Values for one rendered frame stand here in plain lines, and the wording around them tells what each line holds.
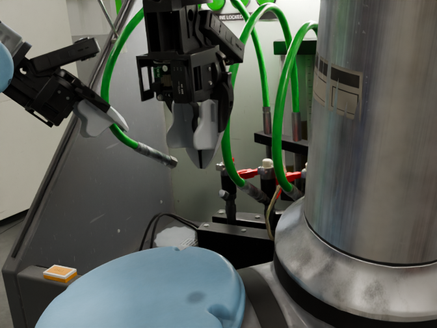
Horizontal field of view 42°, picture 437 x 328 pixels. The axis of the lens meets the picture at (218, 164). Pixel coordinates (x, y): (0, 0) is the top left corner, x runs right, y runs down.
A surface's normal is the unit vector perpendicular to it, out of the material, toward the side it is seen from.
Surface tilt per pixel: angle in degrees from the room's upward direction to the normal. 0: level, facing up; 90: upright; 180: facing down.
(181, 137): 87
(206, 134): 93
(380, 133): 99
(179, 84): 90
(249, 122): 90
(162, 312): 7
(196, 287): 8
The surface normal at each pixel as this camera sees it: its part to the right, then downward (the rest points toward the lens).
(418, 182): -0.09, 0.51
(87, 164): 0.89, 0.07
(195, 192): -0.45, 0.31
